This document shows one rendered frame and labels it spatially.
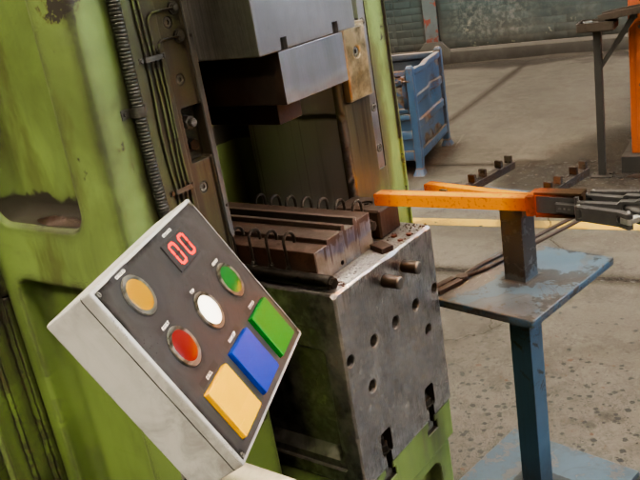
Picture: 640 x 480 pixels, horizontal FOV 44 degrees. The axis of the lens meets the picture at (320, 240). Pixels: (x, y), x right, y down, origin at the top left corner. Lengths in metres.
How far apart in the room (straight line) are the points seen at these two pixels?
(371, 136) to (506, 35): 7.41
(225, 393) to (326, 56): 0.75
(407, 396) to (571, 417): 1.03
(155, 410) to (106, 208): 0.49
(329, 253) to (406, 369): 0.35
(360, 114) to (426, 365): 0.60
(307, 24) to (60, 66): 0.45
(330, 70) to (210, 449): 0.82
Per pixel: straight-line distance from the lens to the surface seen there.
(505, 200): 1.41
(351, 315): 1.56
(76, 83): 1.35
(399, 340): 1.73
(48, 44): 1.38
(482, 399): 2.84
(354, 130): 1.87
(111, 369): 0.99
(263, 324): 1.18
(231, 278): 1.19
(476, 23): 9.37
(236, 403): 1.04
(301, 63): 1.49
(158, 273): 1.07
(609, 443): 2.63
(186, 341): 1.03
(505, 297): 1.99
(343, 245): 1.61
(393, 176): 2.04
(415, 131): 5.28
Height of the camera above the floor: 1.53
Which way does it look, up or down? 20 degrees down
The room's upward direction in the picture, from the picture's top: 10 degrees counter-clockwise
